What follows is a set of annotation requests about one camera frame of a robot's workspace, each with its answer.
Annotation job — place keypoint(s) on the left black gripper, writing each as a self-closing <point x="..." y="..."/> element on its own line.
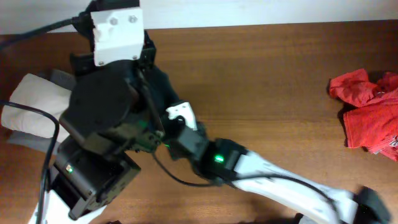
<point x="79" y="64"/>

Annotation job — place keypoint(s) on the black t-shirt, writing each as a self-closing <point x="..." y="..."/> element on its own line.
<point x="158" y="93"/>

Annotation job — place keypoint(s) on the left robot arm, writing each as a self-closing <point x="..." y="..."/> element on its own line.
<point x="111" y="111"/>

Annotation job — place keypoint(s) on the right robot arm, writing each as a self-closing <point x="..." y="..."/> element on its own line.
<point x="224" y="161"/>

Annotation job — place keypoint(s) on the grey folded garment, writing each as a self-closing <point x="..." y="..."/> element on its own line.
<point x="60" y="78"/>

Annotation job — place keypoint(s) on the beige folded garment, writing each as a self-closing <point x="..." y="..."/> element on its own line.
<point x="38" y="93"/>

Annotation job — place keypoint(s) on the red crumpled garment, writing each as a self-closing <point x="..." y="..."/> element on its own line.
<point x="372" y="123"/>

